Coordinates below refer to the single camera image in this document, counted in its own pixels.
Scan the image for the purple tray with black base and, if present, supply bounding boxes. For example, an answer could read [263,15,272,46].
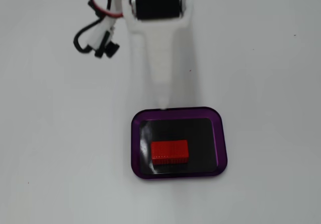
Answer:
[130,106,228,182]

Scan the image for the red wire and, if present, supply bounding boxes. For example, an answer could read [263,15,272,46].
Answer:
[90,0,124,19]

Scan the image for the white cable connector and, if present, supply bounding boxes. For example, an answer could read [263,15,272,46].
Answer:
[84,15,116,50]

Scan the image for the black cable with clip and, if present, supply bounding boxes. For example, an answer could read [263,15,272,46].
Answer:
[73,0,119,59]

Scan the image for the red textured rectangular block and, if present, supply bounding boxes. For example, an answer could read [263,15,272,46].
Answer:
[150,140,189,165]

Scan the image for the white gripper, black motor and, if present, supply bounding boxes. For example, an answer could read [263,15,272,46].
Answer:
[113,0,196,110]

